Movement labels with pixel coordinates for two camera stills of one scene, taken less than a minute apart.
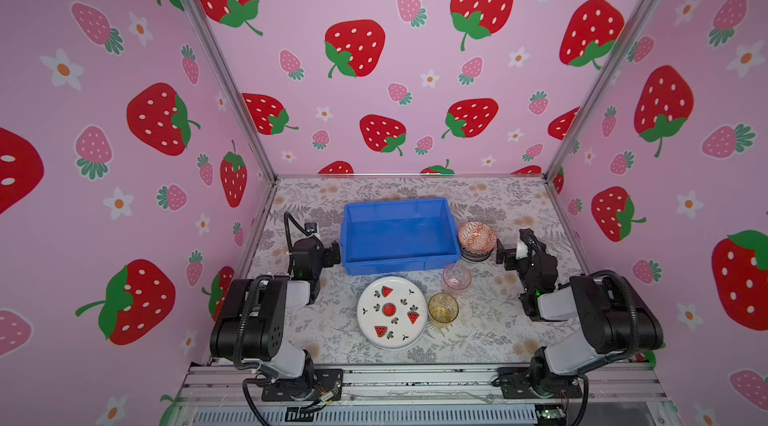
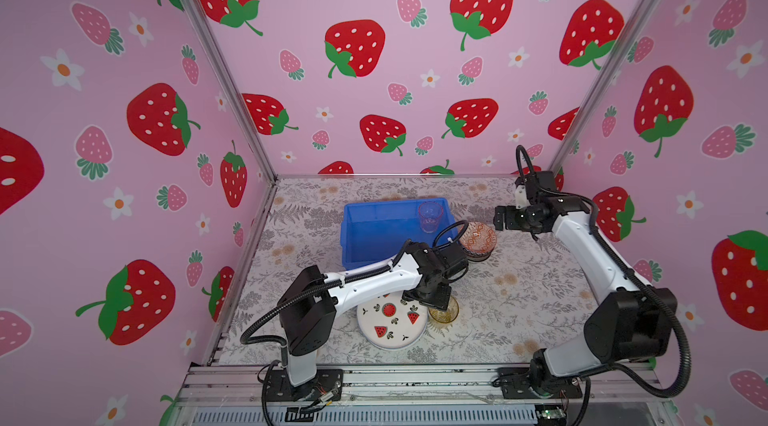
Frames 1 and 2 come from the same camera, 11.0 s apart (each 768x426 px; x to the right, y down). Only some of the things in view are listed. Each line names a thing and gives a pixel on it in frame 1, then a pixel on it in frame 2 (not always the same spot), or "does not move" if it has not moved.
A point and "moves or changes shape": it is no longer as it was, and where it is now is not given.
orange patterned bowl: (476, 241) does not move
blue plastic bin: (399, 236) does not move
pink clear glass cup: (456, 279) moves or changes shape
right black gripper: (513, 256) → (509, 220)
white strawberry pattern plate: (392, 312) does not move
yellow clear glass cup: (443, 308) does not move
